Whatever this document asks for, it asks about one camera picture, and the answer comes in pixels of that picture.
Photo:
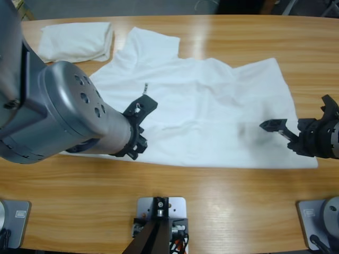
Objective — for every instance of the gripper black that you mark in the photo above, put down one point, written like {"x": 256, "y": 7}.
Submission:
{"x": 315, "y": 140}
{"x": 135, "y": 145}

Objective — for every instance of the white t-shirt with black print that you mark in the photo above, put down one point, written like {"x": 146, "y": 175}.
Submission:
{"x": 198, "y": 105}

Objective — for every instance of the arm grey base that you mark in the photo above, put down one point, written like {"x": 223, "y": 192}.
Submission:
{"x": 18, "y": 225}
{"x": 317, "y": 219}

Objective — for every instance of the black clamp with silver connectors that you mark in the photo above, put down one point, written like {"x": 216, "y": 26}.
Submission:
{"x": 180, "y": 227}

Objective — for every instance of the folded white t-shirt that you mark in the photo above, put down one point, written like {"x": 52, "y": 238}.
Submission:
{"x": 79, "y": 39}

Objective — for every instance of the dark chair with grey legs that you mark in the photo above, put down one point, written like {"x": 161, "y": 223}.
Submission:
{"x": 328, "y": 8}

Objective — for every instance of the stacked cardboard boxes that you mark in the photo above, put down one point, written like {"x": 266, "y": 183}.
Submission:
{"x": 27, "y": 12}

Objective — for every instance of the wrist camera black bracket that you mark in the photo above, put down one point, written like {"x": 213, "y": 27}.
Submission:
{"x": 148, "y": 104}
{"x": 329, "y": 105}

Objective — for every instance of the white mount block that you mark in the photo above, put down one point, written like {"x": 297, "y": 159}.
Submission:
{"x": 177, "y": 209}

